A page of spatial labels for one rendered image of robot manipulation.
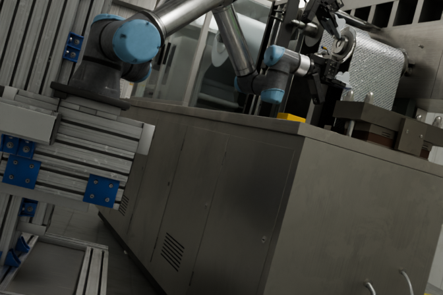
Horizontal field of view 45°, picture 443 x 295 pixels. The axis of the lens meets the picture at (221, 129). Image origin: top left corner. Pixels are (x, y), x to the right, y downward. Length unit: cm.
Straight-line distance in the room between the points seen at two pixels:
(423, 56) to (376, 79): 24
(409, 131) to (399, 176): 16
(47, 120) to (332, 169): 85
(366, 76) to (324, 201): 58
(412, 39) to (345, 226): 91
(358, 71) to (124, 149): 93
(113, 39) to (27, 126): 32
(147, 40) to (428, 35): 121
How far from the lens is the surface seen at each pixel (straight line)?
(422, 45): 227
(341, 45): 205
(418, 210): 194
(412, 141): 193
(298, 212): 165
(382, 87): 211
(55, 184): 163
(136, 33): 145
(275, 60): 182
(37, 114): 145
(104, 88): 156
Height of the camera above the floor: 78
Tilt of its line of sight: 1 degrees up
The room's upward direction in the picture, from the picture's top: 15 degrees clockwise
